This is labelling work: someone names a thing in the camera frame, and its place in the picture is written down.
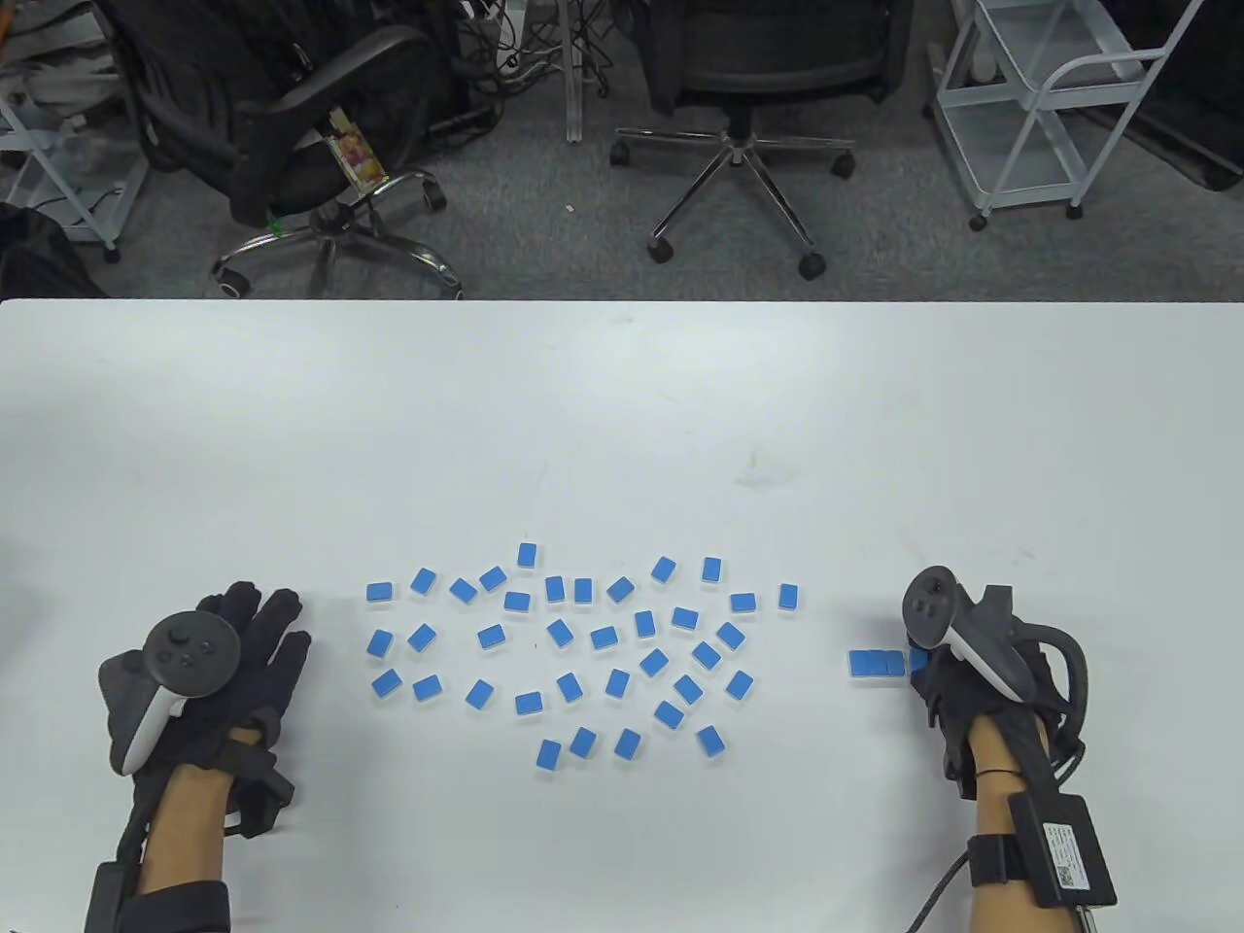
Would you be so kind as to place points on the person's left hand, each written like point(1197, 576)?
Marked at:
point(262, 690)

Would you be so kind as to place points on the person's right hand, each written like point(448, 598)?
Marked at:
point(962, 702)

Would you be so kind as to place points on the single blue mahjong tile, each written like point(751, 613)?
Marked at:
point(917, 665)

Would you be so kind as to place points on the blue mahjong tile wall row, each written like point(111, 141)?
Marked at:
point(875, 665)

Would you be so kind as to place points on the blue mahjong tiles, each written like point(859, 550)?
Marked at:
point(604, 638)

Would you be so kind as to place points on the person's right forearm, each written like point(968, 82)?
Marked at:
point(991, 807)

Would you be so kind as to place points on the person's left forearm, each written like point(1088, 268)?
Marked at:
point(185, 836)

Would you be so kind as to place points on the plain black forearm box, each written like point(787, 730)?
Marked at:
point(112, 902)

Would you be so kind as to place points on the grey and white controller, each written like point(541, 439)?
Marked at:
point(931, 607)
point(191, 656)

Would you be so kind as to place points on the black box with white label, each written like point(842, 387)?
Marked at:
point(1064, 850)

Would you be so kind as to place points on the black bag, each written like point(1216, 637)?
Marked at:
point(39, 258)

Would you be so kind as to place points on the white metal rack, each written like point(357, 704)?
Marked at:
point(92, 209)

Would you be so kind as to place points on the colourful snack packet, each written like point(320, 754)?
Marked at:
point(355, 155)

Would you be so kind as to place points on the white metal cart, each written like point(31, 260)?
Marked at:
point(1011, 160)

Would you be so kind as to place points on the black chair with chrome base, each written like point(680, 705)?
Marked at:
point(292, 126)

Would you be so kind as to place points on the black flat case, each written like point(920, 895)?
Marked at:
point(1200, 126)

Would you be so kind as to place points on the grey crumpled cloth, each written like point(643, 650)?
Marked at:
point(44, 73)

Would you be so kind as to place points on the black mesh office chair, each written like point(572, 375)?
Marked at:
point(768, 58)

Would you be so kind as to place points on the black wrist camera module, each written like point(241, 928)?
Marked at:
point(260, 792)
point(960, 773)

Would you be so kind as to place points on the white desk leg post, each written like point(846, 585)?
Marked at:
point(576, 78)

